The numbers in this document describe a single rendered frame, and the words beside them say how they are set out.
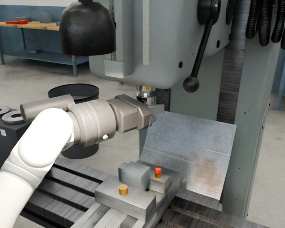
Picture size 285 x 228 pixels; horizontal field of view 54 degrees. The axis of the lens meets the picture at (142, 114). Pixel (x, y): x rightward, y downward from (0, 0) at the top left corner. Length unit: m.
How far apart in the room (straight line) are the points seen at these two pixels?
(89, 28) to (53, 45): 6.48
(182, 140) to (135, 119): 0.47
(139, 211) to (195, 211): 0.21
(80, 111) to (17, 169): 0.15
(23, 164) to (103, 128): 0.16
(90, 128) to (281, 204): 2.08
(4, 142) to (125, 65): 0.61
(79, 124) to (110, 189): 0.27
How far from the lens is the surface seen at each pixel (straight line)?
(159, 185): 0.78
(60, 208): 0.88
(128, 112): 0.57
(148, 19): 0.50
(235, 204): 1.18
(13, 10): 7.58
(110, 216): 0.73
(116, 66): 0.50
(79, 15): 0.35
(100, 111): 0.55
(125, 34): 0.49
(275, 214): 2.36
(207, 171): 1.01
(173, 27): 0.49
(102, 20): 0.36
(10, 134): 0.97
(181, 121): 1.04
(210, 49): 0.67
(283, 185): 2.68
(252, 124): 0.99
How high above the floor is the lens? 1.48
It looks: 24 degrees down
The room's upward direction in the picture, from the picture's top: straight up
